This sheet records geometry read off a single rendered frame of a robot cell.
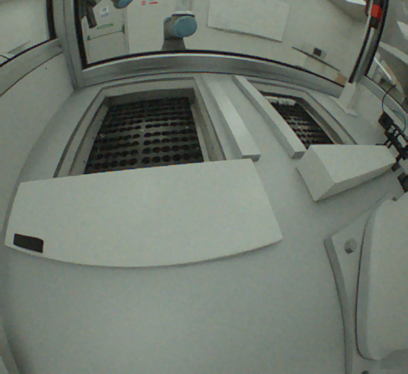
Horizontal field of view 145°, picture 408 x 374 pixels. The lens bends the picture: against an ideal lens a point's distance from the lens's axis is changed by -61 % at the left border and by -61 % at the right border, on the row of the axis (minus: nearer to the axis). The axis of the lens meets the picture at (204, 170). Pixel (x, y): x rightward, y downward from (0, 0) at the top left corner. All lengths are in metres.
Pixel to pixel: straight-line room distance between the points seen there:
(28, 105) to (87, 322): 0.30
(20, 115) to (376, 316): 0.48
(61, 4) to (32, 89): 0.20
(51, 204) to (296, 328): 0.23
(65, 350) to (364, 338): 0.25
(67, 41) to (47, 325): 0.45
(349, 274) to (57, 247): 0.25
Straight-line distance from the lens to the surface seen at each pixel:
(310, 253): 0.16
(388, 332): 0.21
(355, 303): 0.19
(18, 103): 0.31
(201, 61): 0.38
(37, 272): 0.19
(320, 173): 0.17
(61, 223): 0.15
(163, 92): 0.45
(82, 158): 0.31
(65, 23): 0.44
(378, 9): 0.78
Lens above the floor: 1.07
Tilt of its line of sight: 52 degrees down
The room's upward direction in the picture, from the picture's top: 8 degrees clockwise
